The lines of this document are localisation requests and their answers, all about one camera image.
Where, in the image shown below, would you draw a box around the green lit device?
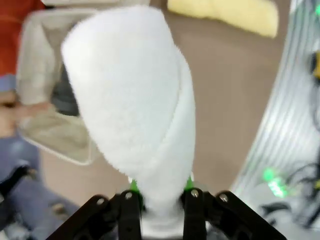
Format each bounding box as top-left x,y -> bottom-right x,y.
261,166 -> 290,199

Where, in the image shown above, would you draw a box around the person's right hand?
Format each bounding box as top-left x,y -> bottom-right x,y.
0,91 -> 55,138

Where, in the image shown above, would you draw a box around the ribbed grey metal frame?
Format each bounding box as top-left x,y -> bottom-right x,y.
229,0 -> 320,198

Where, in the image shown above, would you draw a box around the white towel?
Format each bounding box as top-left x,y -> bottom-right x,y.
60,5 -> 197,236

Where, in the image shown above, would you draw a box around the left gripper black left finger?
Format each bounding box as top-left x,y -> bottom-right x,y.
46,179 -> 145,240

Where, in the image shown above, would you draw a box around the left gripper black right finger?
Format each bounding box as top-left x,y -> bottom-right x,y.
181,174 -> 287,240

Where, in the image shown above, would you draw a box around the cream fabric basket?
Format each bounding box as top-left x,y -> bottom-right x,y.
16,8 -> 95,166

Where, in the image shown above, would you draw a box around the person in orange hoodie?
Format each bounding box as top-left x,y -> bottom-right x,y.
0,0 -> 46,77

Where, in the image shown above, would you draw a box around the yellow rolled towel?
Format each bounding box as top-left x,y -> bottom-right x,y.
166,0 -> 279,39

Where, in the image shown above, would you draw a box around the black cables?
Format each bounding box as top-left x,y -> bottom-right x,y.
259,159 -> 320,230

